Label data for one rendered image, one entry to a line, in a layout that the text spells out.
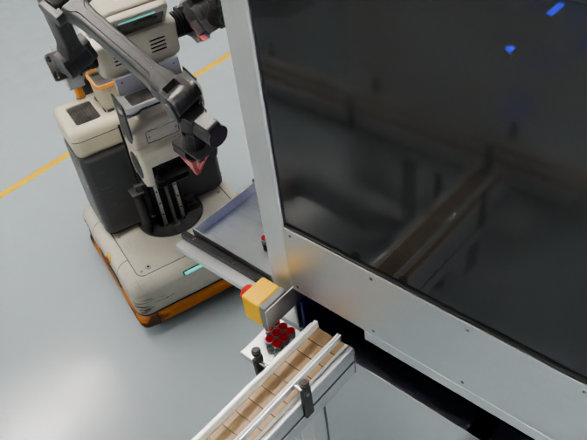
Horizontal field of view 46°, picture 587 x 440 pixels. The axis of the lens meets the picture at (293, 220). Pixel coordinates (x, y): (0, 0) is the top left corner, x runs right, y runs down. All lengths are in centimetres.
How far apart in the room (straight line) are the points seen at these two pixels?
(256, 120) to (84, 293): 202
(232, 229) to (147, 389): 101
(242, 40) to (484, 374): 72
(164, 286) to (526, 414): 172
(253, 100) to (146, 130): 119
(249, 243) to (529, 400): 89
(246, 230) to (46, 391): 128
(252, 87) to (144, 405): 170
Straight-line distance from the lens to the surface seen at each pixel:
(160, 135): 244
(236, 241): 187
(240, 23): 117
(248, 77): 122
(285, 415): 144
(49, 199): 376
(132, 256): 283
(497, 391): 132
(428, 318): 128
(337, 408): 181
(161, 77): 162
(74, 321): 307
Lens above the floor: 215
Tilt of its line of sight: 42 degrees down
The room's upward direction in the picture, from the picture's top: 8 degrees counter-clockwise
